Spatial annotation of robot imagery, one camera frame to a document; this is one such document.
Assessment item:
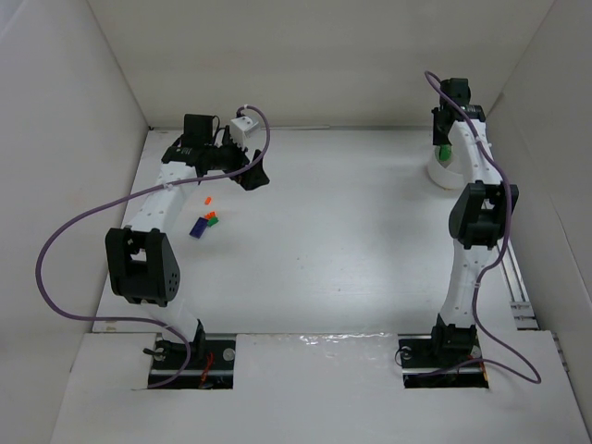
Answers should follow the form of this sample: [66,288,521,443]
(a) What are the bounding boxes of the dark green lego brick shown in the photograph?
[438,144,452,163]

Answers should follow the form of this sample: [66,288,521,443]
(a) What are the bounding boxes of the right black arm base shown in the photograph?
[395,335,489,389]

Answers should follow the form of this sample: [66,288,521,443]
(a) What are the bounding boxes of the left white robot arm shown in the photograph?
[105,105,269,343]

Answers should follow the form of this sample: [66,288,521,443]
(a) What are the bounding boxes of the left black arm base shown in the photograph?
[143,334,237,390]

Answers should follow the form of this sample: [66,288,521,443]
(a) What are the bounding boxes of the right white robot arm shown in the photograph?
[425,71,519,367]

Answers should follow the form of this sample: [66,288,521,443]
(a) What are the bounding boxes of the white divided round container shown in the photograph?
[426,147,465,190]

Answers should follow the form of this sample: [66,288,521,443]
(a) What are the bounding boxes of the purple lego brick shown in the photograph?
[190,217,208,239]

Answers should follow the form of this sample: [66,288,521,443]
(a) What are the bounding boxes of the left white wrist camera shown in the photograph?
[229,116,260,148]

